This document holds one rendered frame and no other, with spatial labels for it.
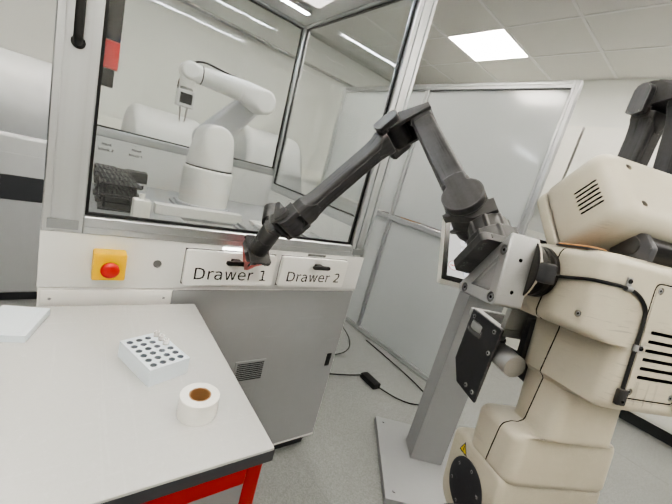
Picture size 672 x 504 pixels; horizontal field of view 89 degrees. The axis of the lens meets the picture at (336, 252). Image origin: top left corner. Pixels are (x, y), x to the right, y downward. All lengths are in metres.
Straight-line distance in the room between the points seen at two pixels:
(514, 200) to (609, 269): 1.79
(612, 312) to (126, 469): 0.73
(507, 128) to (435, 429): 1.79
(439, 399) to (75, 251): 1.50
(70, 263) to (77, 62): 0.46
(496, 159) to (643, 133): 1.46
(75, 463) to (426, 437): 1.51
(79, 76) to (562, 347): 1.10
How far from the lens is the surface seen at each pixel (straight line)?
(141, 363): 0.81
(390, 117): 0.97
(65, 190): 1.03
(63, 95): 1.02
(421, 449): 1.94
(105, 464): 0.68
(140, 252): 1.08
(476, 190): 0.67
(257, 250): 1.01
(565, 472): 0.83
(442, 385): 1.75
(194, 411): 0.70
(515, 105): 2.54
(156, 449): 0.69
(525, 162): 2.40
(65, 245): 1.06
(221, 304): 1.20
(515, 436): 0.74
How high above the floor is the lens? 1.24
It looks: 12 degrees down
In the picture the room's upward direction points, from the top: 15 degrees clockwise
